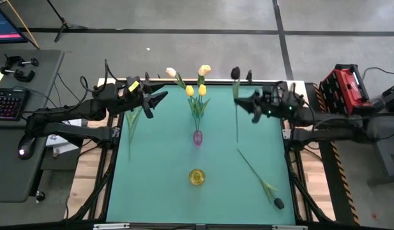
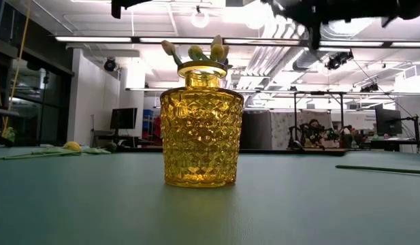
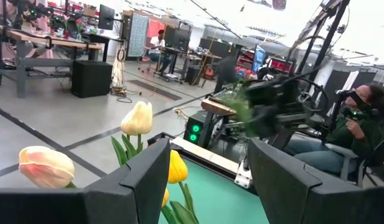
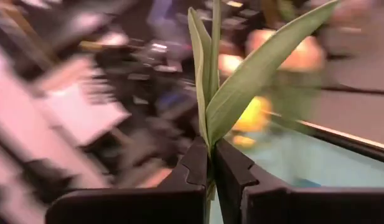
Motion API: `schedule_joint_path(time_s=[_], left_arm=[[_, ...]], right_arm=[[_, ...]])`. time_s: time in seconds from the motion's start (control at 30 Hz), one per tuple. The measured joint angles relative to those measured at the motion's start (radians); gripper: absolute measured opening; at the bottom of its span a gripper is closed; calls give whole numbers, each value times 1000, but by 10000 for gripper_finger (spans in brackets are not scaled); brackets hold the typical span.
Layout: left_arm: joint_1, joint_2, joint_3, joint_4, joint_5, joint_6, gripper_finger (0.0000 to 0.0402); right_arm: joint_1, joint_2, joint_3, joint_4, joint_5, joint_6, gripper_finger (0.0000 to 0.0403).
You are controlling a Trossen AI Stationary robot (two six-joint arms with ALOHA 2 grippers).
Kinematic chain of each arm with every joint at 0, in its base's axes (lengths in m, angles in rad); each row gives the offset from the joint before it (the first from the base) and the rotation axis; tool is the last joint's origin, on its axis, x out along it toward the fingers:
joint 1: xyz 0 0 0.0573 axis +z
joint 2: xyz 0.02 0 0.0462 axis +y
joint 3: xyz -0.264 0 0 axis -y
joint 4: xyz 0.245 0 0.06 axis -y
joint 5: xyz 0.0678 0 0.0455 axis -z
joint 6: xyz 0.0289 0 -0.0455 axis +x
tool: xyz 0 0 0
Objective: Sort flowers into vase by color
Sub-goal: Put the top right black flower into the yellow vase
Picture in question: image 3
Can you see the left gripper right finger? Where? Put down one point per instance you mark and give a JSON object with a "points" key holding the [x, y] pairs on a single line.
{"points": [[303, 202]]}

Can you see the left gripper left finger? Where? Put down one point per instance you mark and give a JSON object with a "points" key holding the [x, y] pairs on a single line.
{"points": [[117, 202]]}

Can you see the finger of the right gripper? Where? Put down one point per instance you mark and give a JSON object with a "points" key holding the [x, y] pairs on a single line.
{"points": [[266, 121]]}

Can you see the yellow artificial tulip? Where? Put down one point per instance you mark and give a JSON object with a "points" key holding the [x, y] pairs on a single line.
{"points": [[177, 166], [165, 197]]}

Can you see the white pink artificial tulip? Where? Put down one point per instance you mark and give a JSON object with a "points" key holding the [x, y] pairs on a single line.
{"points": [[45, 166]]}

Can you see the cream artificial tulip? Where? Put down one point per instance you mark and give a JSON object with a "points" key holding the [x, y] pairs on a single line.
{"points": [[137, 118]]}

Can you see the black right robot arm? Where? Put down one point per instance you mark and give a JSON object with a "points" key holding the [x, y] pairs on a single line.
{"points": [[303, 118]]}

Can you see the black background robot arm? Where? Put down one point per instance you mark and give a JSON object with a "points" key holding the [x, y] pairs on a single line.
{"points": [[33, 11]]}

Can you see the black monitor on arm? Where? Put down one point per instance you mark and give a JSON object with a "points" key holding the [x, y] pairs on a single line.
{"points": [[106, 17]]}

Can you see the red tool chest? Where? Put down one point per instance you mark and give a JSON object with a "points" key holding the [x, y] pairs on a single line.
{"points": [[280, 65]]}

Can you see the blue lit screen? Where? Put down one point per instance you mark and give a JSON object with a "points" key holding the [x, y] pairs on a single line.
{"points": [[259, 59]]}

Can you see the wooden bench top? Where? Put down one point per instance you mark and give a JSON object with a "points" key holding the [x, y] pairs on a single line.
{"points": [[218, 107]]}

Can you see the grey office chair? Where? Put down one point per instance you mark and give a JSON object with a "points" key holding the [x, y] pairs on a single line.
{"points": [[347, 161]]}

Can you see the orange bag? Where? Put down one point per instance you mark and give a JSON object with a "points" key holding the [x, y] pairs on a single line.
{"points": [[208, 73]]}

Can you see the black computer green lights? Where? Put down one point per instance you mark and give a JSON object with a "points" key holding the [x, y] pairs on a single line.
{"points": [[194, 137]]}

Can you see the person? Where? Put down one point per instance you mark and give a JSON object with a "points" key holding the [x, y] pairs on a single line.
{"points": [[350, 137], [157, 46], [44, 29]]}

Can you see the teal table mat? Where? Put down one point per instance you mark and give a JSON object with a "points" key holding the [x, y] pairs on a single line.
{"points": [[222, 202]]}

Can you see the black headset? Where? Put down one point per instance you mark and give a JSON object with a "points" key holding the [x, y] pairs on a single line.
{"points": [[353, 98]]}

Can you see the black bin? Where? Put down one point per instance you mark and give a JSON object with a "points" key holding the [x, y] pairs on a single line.
{"points": [[193, 74]]}

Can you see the black desk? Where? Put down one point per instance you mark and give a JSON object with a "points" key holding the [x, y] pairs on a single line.
{"points": [[173, 54], [98, 39]]}

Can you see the black monitor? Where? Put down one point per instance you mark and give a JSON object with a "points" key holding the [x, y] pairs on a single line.
{"points": [[177, 37]]}

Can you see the black floor mat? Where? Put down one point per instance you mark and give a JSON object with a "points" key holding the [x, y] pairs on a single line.
{"points": [[154, 89]]}

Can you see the black box cabinet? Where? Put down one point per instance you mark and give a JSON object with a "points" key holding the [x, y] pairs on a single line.
{"points": [[91, 77]]}

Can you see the red hanging cloth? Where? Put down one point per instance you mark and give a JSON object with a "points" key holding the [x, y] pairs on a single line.
{"points": [[155, 28]]}

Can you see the patterned divider panel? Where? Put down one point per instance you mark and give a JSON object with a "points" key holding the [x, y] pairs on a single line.
{"points": [[137, 35]]}

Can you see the black gantry post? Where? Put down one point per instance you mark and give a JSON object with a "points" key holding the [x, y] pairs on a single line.
{"points": [[322, 40]]}

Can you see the wooden workbench grey frame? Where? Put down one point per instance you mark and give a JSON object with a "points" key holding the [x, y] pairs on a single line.
{"points": [[20, 63]]}

